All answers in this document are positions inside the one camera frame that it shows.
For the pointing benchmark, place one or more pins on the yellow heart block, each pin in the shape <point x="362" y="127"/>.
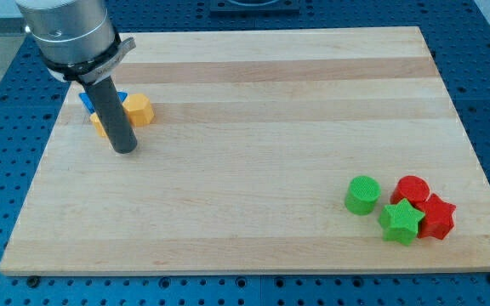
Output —
<point x="97" y="125"/>

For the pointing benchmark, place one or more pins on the blue triangle block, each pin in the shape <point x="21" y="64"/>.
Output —
<point x="88" y="104"/>

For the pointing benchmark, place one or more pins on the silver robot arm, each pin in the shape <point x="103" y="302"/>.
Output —
<point x="77" y="39"/>

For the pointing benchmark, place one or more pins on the wooden board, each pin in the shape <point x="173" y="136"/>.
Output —
<point x="244" y="170"/>

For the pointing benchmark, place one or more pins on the yellow hexagon block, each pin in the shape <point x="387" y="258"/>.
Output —
<point x="139" y="110"/>

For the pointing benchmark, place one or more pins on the green cylinder block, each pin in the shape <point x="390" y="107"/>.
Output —
<point x="362" y="195"/>

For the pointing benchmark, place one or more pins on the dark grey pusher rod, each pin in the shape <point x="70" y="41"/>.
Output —
<point x="113" y="118"/>

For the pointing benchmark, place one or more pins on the green star block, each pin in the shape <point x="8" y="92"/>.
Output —
<point x="400" y="222"/>

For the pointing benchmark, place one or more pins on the red cylinder block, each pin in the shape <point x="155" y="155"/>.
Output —
<point x="412" y="188"/>

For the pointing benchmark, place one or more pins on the red star block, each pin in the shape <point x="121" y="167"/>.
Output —
<point x="438" y="217"/>

